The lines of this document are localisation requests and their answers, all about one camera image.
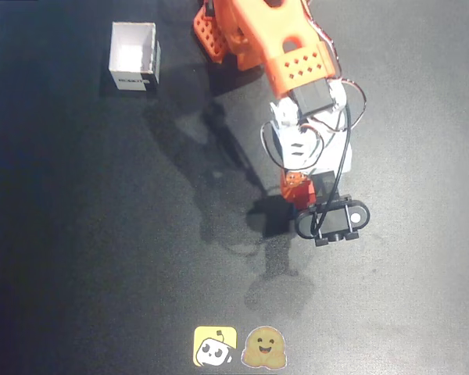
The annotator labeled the hugging face emoji sticker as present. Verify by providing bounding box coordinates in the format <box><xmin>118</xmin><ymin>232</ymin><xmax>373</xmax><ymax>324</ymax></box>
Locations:
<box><xmin>240</xmin><ymin>325</ymin><xmax>288</xmax><ymax>369</ymax></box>

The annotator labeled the yellow robot cartoon sticker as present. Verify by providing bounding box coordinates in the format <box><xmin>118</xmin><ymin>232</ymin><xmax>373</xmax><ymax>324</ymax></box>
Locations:
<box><xmin>193</xmin><ymin>325</ymin><xmax>238</xmax><ymax>367</ymax></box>

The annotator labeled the black table mat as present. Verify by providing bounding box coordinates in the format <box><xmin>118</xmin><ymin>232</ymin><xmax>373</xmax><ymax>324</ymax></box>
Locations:
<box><xmin>0</xmin><ymin>0</ymin><xmax>469</xmax><ymax>375</ymax></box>

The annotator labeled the white cardboard box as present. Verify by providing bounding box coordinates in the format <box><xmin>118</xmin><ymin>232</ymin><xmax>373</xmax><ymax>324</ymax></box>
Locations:
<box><xmin>108</xmin><ymin>21</ymin><xmax>162</xmax><ymax>93</ymax></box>

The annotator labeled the black camera cable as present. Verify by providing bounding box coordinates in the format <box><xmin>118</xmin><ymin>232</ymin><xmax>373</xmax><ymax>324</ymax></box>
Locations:
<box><xmin>314</xmin><ymin>101</ymin><xmax>353</xmax><ymax>235</ymax></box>

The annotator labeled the servo wire loop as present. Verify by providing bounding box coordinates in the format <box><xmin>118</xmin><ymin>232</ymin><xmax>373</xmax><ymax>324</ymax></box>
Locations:
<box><xmin>260</xmin><ymin>120</ymin><xmax>324</xmax><ymax>170</ymax></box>

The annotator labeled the white servo wire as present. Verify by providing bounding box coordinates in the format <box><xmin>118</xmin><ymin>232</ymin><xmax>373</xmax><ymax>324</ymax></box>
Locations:
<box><xmin>308</xmin><ymin>15</ymin><xmax>367</xmax><ymax>132</ymax></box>

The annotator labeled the black gripper-mounted camera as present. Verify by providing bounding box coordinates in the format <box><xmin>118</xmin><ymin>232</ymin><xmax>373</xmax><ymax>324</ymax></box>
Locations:
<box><xmin>295</xmin><ymin>170</ymin><xmax>371</xmax><ymax>248</ymax></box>

